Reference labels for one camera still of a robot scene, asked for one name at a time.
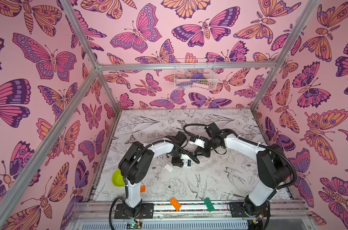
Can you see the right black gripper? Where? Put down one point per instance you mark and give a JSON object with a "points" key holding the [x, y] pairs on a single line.
{"points": [[204, 148]]}

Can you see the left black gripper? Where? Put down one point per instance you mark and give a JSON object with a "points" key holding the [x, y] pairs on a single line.
{"points": [[178, 163]]}

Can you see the white battery cover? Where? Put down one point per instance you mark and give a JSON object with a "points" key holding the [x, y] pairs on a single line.
{"points": [[168, 168]]}

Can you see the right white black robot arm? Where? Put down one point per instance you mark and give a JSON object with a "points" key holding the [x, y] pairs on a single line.
{"points": [[275, 170]]}

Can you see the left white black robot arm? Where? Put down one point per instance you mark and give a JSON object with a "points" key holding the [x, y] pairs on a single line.
{"points": [[136, 162]]}

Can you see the green lego brick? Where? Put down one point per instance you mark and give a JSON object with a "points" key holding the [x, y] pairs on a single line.
{"points": [[209, 205]]}

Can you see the lime green bowl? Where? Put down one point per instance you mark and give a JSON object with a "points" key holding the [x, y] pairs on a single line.
{"points": [[117, 179]]}

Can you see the purple object in basket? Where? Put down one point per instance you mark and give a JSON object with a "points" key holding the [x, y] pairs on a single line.
{"points": [[198, 76]]}

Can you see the small green circuit board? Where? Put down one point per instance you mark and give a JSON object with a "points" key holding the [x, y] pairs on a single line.
{"points": [[133, 225]]}

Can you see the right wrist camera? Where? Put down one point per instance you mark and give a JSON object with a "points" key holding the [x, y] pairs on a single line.
{"points": [[198, 141]]}

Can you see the orange lego brick on rail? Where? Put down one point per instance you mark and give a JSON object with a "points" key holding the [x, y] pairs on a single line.
{"points": [[177, 206]]}

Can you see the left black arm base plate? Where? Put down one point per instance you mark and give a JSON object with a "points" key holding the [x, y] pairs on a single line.
{"points": [[143, 210]]}

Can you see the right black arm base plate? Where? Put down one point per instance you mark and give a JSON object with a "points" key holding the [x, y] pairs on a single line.
{"points": [[249, 210]]}

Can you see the white slotted cable duct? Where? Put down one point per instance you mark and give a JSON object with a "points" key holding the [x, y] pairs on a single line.
{"points": [[188, 225]]}

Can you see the white wire basket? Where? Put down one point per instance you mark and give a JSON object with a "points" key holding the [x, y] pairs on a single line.
{"points": [[184, 71]]}

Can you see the aluminium front rail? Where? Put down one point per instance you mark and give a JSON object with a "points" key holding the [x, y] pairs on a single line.
{"points": [[191, 210]]}

